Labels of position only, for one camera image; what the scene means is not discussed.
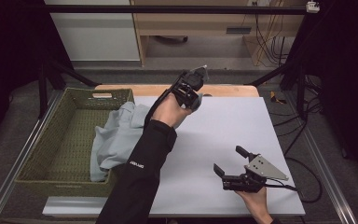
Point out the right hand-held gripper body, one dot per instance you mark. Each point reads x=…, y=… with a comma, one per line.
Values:
x=254, y=175

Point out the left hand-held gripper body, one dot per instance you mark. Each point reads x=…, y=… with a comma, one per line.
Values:
x=189, y=84

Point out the light grey cloth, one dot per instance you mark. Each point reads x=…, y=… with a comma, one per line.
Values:
x=117, y=140

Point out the green woven basket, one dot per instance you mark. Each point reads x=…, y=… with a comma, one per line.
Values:
x=70, y=137

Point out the person's left hand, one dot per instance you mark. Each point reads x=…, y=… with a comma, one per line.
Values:
x=168, y=112

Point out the person's right hand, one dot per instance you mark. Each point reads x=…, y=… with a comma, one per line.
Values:
x=255, y=202

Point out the white board mat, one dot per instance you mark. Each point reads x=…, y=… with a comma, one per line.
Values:
x=223, y=133

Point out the wooden desk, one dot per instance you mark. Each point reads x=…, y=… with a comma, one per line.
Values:
x=199, y=23

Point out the yellow and black item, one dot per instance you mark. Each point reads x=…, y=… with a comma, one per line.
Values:
x=276, y=98

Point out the black metal stand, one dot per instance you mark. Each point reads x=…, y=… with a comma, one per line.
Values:
x=292, y=77
x=48, y=84

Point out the white cabinet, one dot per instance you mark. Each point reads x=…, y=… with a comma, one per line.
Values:
x=96, y=34

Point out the black curtain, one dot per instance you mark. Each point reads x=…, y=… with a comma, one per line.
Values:
x=9, y=62
x=348, y=77

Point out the small white device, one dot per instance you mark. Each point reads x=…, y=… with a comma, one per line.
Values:
x=312, y=6

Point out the aluminium rail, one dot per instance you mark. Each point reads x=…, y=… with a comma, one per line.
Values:
x=329, y=177
x=15, y=168

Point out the black horizontal frame bar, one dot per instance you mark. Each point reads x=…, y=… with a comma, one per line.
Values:
x=167, y=9

